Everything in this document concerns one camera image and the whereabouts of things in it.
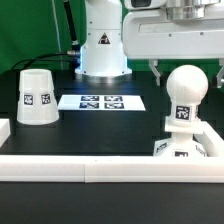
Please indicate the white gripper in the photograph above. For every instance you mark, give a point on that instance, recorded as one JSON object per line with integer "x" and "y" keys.
{"x": 150, "y": 35}

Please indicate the white lamp bulb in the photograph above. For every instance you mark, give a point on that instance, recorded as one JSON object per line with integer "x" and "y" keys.
{"x": 186, "y": 86}

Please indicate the white lamp base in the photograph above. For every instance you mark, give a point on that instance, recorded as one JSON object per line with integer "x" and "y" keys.
{"x": 181, "y": 143}

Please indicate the white lamp shade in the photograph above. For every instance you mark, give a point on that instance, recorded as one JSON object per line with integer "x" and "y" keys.
{"x": 37, "y": 104}

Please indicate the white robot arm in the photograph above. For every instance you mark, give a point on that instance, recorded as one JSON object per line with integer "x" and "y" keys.
{"x": 119, "y": 30}

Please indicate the white marker sheet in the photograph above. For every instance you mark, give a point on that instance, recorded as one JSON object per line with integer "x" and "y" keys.
{"x": 101, "y": 102}

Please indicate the white right fence wall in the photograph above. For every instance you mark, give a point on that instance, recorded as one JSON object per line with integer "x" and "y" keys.
{"x": 211, "y": 141}

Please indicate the white fence wall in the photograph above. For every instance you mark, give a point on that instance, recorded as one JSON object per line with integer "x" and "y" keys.
{"x": 4, "y": 130}
{"x": 211, "y": 141}
{"x": 96, "y": 169}

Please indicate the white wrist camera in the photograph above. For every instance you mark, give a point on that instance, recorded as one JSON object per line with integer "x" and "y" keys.
{"x": 143, "y": 4}

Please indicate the white front fence wall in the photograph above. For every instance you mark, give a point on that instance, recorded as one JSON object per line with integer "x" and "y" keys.
{"x": 96, "y": 169}

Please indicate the white left fence wall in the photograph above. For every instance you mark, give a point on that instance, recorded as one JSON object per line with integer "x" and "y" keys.
{"x": 4, "y": 130}

